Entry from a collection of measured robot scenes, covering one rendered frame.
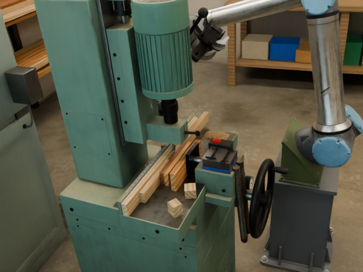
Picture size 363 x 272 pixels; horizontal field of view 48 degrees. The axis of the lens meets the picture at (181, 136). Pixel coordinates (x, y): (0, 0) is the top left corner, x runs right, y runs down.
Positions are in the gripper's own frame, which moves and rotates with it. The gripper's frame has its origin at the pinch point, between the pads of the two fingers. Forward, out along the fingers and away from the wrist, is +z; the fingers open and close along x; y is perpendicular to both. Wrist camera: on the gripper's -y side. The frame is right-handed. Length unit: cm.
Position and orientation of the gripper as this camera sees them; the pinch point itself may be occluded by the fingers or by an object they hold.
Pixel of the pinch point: (208, 34)
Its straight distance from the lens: 151.9
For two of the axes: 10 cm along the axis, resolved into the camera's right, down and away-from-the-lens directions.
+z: 0.0, -0.1, -10.0
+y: 6.3, -7.7, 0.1
